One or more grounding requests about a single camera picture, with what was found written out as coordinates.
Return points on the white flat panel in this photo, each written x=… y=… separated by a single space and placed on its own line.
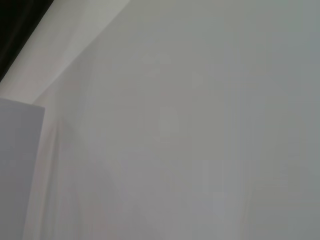
x=20 y=162

